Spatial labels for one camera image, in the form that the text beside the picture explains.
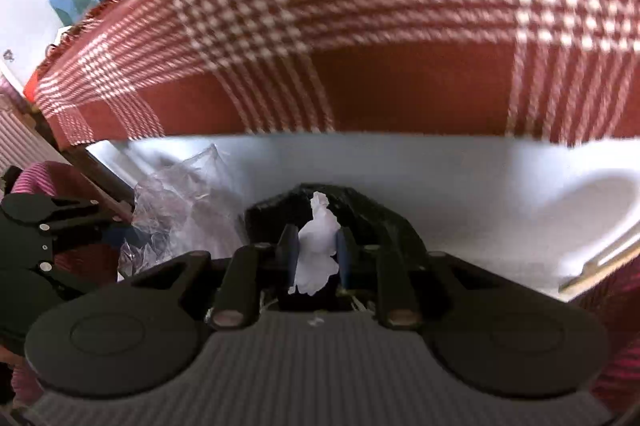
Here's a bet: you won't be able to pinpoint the white tissue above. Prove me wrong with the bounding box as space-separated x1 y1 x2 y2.
289 192 341 297

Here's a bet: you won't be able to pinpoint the red plaid tablecloth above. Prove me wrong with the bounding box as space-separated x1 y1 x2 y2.
25 0 640 151

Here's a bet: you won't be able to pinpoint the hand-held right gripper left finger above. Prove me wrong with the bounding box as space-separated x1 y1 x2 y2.
131 223 301 330

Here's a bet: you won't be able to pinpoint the dark wooden table leg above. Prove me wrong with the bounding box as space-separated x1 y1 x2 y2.
45 116 137 219

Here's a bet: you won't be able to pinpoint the light wooden bar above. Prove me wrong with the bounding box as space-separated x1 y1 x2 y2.
557 226 640 295

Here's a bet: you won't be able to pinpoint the black trash bag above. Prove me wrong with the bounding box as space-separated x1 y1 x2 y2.
244 183 429 313

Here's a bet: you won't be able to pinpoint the person's pink striped pants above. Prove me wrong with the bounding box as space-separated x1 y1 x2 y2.
0 161 640 413

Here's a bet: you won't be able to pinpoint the white radiator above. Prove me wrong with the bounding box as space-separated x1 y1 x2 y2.
0 96 57 177

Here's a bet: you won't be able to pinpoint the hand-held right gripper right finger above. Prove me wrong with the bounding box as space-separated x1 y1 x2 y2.
336 227 482 330

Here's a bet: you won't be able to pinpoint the clear plastic bag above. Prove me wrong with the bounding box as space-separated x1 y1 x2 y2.
117 144 247 279

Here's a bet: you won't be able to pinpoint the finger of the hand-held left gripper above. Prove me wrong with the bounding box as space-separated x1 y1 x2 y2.
37 256 119 305
0 194 148 254

